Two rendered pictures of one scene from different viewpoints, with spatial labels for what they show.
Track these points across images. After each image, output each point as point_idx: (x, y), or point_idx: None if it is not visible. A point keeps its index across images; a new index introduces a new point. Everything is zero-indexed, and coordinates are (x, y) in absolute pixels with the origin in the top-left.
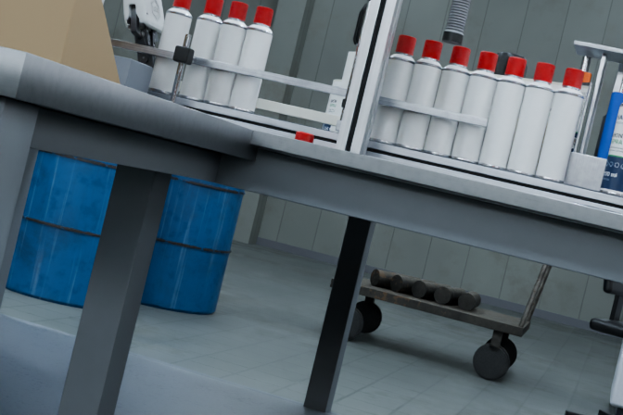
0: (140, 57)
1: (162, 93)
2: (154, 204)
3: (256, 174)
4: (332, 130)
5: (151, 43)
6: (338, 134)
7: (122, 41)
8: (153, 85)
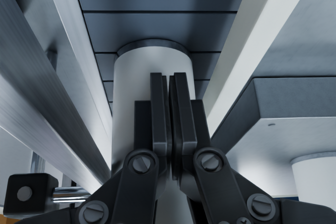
0: (134, 113)
1: (101, 76)
2: None
3: None
4: (312, 164)
5: (188, 200)
6: (62, 173)
7: (30, 148)
8: (114, 69)
